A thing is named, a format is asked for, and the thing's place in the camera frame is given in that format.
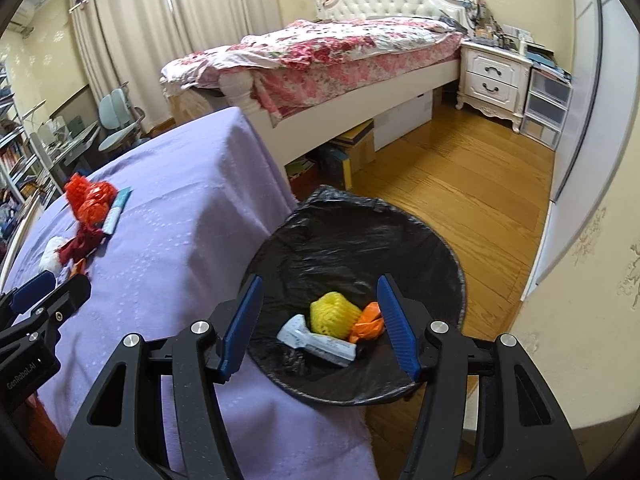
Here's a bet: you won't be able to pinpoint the dark red wrapper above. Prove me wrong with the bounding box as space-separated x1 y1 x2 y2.
58 223 105 266

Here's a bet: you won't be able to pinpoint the orange red foam net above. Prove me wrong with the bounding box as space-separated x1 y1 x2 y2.
64 174 92 219

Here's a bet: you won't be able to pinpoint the red orange plastic bag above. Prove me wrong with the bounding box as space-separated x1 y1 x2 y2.
76 181 118 226

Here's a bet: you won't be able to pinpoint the teal white tube box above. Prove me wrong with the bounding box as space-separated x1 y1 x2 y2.
102 188 131 237

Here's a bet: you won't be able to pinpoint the orange printed plastic bag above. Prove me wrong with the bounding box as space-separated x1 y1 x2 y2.
348 301 385 344

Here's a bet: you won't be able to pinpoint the white printed box package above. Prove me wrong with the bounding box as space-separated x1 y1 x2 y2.
277 314 357 367

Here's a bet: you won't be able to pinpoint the yellow foam fruit net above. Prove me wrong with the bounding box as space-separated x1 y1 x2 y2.
310 292 361 340

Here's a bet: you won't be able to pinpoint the orange paper sheet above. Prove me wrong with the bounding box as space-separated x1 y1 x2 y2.
70 258 88 278

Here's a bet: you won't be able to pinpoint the black trash bin bag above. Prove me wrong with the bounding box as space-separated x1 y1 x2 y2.
245 185 466 406

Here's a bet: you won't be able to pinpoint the white bookshelf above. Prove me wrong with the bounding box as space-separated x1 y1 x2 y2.
1 61 50 209

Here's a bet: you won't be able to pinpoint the lilac tablecloth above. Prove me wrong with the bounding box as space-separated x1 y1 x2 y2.
36 107 378 479

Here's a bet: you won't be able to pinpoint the grey study desk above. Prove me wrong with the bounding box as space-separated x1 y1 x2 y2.
27 122 101 184

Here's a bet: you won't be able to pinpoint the pale green desk chair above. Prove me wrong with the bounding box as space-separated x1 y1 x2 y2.
99 82 146 154

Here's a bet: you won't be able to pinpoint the white air conditioner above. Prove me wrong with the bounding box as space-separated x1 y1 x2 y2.
8 0 36 38

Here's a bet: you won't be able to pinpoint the cream curtains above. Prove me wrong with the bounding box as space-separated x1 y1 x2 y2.
70 0 282 130

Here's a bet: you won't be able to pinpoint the brown cardboard box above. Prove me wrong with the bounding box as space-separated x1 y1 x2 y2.
329 119 375 174

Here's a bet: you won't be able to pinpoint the white storage box under bed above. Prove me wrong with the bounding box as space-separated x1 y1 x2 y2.
373 91 433 151

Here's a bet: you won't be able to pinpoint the translucent drawer unit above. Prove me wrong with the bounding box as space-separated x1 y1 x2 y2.
521 63 573 151

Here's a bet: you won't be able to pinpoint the pink floral duvet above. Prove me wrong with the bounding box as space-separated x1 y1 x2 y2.
160 16 465 125

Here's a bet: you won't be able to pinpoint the white nightstand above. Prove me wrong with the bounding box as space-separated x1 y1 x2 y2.
456 40 533 133

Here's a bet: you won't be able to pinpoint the white bed frame headboard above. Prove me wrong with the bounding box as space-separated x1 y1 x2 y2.
167 0 482 181

